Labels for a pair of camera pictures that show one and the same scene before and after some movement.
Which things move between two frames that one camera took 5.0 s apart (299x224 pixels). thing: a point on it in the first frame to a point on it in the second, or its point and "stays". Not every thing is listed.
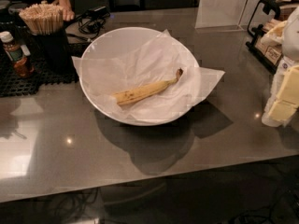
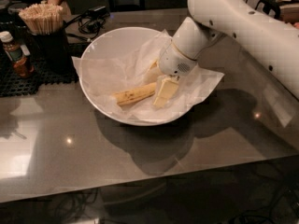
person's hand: (67, 14) to (53, 0)
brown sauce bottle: (19, 55) stays
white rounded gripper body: (291, 36) to (174, 63)
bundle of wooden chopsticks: (43, 19) stays
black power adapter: (100, 12) stays
